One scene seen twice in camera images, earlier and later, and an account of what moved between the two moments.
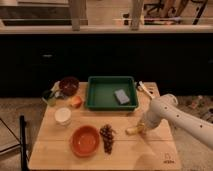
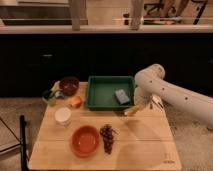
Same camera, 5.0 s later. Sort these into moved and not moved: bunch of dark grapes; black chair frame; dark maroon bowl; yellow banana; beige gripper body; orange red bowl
Moved: beige gripper body; yellow banana
Not moved: bunch of dark grapes; black chair frame; orange red bowl; dark maroon bowl
